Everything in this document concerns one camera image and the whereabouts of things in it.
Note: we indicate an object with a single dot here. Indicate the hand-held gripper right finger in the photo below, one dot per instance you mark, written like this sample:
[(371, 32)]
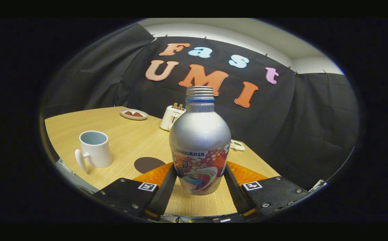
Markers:
[(236, 194)]

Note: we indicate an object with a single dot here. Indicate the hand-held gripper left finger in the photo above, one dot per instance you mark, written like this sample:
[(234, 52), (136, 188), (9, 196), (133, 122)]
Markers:
[(165, 194)]

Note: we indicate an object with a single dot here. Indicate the dark round coaster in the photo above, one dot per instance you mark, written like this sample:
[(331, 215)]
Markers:
[(147, 164)]

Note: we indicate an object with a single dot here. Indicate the silver juice bottle colourful label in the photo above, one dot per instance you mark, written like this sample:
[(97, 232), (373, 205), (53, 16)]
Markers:
[(199, 134)]

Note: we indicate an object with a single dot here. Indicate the white cup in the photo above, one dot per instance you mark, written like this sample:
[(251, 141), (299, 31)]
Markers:
[(98, 154)]

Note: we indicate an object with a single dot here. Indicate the white divided tray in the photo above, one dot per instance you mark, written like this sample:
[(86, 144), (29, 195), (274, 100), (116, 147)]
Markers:
[(238, 145)]

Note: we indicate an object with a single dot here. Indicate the wooden table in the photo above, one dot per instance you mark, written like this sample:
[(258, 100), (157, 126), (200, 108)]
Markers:
[(130, 137)]

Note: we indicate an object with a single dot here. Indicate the white toaster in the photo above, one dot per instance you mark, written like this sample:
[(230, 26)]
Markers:
[(170, 117)]

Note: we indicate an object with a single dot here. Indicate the white round plate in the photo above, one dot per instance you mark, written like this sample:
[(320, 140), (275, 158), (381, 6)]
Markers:
[(130, 117)]

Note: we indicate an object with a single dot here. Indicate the black backdrop cloth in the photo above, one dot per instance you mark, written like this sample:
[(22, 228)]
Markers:
[(298, 127)]

